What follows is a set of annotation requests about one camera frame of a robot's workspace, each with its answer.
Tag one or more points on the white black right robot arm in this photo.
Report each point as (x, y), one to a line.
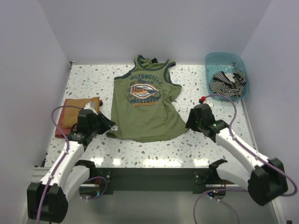
(261, 177)

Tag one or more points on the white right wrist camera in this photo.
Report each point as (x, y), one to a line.
(205, 102)

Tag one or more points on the translucent blue plastic bin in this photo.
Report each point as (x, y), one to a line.
(226, 62)

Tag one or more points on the folded rust red tank top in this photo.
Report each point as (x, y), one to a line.
(60, 130)

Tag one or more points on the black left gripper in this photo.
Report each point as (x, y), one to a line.
(106, 123)

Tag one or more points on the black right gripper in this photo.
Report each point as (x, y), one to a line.
(190, 124)

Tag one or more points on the aluminium front frame rail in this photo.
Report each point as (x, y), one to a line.
(238, 176)

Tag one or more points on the folded mustard orange tank top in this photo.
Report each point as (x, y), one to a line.
(69, 115)

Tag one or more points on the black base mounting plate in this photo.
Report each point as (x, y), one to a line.
(195, 180)

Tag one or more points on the olive green tank top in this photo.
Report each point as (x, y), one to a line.
(142, 106)

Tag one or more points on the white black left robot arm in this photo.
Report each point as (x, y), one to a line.
(48, 199)

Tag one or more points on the black white striped tank top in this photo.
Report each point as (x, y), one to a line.
(228, 84)

